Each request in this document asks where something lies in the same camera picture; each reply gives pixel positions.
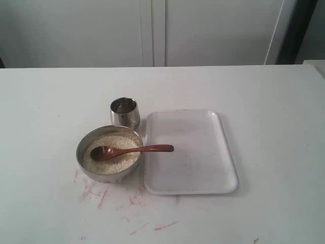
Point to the white cabinet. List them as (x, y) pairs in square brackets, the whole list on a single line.
[(48, 34)]

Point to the small steel cup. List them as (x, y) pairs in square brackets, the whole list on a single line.
[(125, 112)]

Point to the steel bowl of rice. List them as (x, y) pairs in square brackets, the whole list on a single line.
[(115, 169)]

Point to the brown wooden spoon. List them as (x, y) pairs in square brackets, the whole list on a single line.
[(102, 153)]

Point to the dark door frame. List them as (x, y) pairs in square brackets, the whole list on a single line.
[(304, 36)]

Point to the white plastic tray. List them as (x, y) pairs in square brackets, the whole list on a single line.
[(201, 162)]

